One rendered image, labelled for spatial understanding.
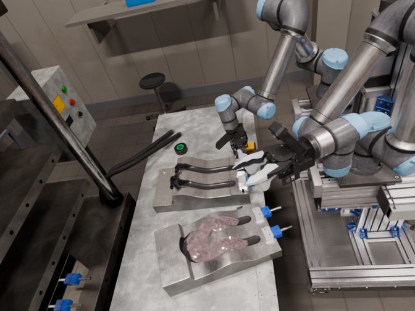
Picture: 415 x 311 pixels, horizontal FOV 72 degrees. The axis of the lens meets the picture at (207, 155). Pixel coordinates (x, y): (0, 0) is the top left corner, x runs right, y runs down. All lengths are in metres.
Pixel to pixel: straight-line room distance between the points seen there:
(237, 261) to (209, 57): 2.74
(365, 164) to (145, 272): 1.03
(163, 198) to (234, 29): 2.35
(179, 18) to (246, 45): 0.80
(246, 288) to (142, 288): 0.45
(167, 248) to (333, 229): 1.18
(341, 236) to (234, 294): 1.00
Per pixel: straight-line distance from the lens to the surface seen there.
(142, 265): 1.44
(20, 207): 1.26
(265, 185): 0.72
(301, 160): 0.78
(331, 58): 1.53
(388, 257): 2.06
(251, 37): 3.46
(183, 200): 1.44
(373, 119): 1.17
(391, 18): 0.92
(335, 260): 1.98
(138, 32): 3.57
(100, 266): 1.56
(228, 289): 1.28
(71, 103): 1.68
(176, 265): 1.24
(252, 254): 1.26
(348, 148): 0.84
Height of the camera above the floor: 1.99
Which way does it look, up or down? 44 degrees down
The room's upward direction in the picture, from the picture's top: 17 degrees counter-clockwise
